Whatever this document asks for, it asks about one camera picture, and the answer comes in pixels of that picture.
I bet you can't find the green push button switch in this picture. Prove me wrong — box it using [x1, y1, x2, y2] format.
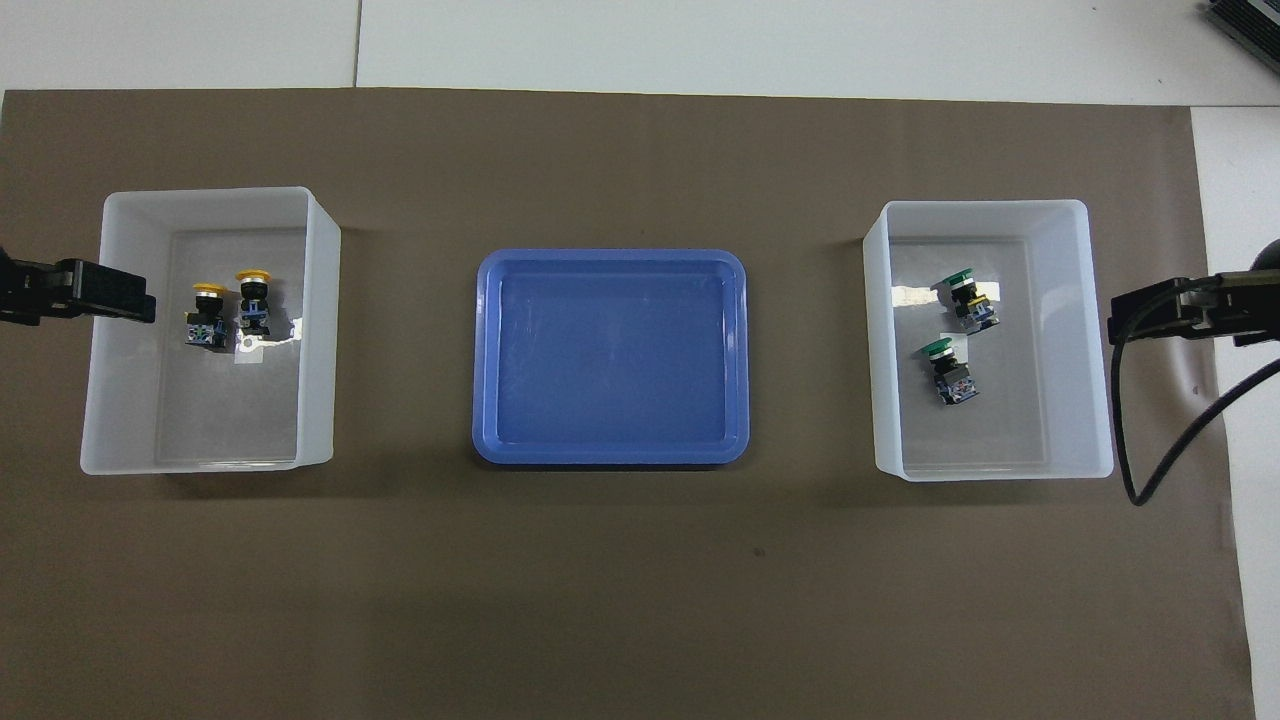
[935, 268, 1001, 334]
[918, 338, 982, 407]

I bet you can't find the translucent white plastic box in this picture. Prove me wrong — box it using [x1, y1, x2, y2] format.
[80, 186, 342, 476]
[862, 199, 1115, 483]

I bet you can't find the dark grey ridged device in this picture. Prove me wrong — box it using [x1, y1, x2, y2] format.
[1205, 0, 1280, 61]

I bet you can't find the blue plastic tray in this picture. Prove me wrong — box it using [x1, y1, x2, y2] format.
[472, 248, 750, 467]

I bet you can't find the brown table mat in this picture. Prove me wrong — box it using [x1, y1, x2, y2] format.
[0, 88, 1256, 720]

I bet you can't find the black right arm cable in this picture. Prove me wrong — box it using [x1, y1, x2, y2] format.
[1108, 275, 1280, 507]

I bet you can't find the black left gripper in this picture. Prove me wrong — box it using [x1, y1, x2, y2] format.
[0, 248, 157, 328]

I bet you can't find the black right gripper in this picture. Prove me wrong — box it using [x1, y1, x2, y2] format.
[1108, 238, 1280, 348]

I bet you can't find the yellow push button switch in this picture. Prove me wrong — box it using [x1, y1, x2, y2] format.
[183, 281, 229, 351]
[233, 268, 276, 339]

